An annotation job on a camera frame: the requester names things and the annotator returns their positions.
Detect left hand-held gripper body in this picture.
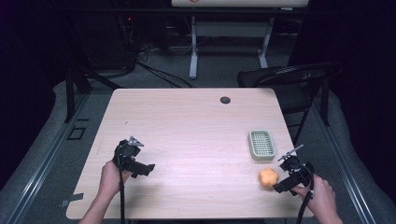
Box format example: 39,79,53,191
112,135,145,172

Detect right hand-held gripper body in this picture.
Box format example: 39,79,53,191
277,144,315,189

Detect orange flower-shaped soap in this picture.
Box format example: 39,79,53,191
258,167,280,189

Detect pale green soap dish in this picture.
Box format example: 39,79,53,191
247,129,277,162

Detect person's left hand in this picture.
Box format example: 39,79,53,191
98,159,133,201

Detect person's right hand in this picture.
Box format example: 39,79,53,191
292,174,338,219

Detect black floor tape square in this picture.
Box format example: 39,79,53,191
66,118,90,141

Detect grey tape strip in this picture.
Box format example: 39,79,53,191
59,192,85,208

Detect black metal stand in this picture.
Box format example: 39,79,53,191
64,60,121,124

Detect black folding chair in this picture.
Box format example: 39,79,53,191
236,61,343,147

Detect white-legged desk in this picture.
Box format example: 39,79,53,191
170,0,310,80

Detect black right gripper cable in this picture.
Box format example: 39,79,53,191
295,178,315,224

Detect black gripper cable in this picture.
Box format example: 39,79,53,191
295,178,315,224
117,155,126,224

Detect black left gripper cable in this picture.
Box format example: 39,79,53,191
117,155,126,224

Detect metal floor rail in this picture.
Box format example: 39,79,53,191
6,92,90,224
312,99,379,224

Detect black floor cables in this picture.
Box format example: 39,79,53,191
122,15,195,89

